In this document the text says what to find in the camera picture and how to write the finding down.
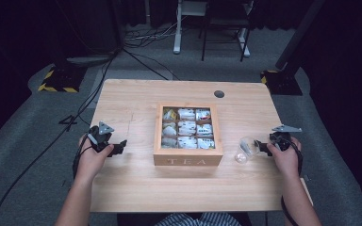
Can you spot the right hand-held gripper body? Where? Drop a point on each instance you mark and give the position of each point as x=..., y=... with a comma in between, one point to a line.
x=281, y=138

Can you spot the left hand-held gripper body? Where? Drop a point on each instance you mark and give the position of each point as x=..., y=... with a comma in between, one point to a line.
x=102, y=138

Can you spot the clear glass cup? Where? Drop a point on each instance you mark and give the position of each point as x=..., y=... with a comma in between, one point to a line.
x=246, y=150

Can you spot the person's right hand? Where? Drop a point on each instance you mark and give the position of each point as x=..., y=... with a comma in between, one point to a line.
x=287, y=161

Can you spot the person's left hand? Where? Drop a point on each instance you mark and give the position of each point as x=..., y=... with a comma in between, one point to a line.
x=89, y=164

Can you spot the striped stand base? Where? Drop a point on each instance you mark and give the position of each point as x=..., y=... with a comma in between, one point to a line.
x=62, y=80
x=281, y=83

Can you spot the wooden tea box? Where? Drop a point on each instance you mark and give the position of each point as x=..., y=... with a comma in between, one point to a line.
x=187, y=158

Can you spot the rows of white tea bags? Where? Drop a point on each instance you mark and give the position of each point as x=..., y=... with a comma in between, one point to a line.
x=187, y=128

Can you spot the person's striped clothing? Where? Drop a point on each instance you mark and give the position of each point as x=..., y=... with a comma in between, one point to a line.
x=201, y=219

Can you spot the black slanted pole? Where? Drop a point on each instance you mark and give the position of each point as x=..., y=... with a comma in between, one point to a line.
x=298, y=34

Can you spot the black chair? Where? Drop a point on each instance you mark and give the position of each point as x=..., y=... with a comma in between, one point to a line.
x=224, y=22

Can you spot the white desk frame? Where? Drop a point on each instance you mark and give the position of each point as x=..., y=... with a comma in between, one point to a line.
x=178, y=34

